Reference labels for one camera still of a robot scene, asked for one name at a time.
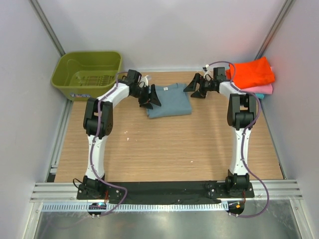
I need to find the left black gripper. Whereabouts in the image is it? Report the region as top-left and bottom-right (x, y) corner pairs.
(131, 84), (161, 109)

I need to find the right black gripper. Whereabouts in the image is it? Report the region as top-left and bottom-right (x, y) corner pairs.
(183, 74), (213, 99)

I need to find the grey-blue t shirt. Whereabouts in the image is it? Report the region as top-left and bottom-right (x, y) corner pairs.
(146, 83), (192, 119)

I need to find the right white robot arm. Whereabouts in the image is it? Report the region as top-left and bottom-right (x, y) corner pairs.
(184, 67), (257, 199)

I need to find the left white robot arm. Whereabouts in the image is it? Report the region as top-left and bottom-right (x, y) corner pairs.
(82, 70), (161, 199)

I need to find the orange folded t shirt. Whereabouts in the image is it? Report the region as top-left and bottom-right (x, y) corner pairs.
(226, 56), (275, 89)

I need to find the pink folded t shirt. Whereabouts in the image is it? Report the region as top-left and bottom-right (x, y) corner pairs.
(241, 84), (273, 95)

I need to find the olive green plastic basket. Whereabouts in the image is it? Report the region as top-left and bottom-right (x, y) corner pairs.
(51, 51), (122, 101)

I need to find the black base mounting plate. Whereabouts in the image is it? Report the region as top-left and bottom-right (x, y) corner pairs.
(76, 181), (255, 205)

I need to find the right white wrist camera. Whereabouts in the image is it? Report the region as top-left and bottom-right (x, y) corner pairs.
(202, 64), (212, 79)

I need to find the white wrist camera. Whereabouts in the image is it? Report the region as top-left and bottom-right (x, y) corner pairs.
(202, 64), (212, 79)
(141, 75), (152, 87)

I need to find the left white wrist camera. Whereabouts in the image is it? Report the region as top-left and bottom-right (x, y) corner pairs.
(141, 75), (152, 87)

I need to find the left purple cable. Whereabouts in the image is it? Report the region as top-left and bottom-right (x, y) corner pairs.
(89, 71), (130, 218)

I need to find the right corner aluminium post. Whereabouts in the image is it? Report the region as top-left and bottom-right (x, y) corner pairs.
(254, 0), (296, 60)

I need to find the corner aluminium post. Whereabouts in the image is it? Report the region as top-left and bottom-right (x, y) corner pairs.
(29, 0), (65, 56)
(254, 0), (296, 60)

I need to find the white slotted cable duct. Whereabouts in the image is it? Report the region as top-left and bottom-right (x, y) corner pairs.
(41, 201), (228, 213)

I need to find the aluminium frame rail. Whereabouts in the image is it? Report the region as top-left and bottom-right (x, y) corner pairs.
(30, 180), (302, 205)

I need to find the left corner aluminium post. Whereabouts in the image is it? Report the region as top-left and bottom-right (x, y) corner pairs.
(29, 0), (65, 56)

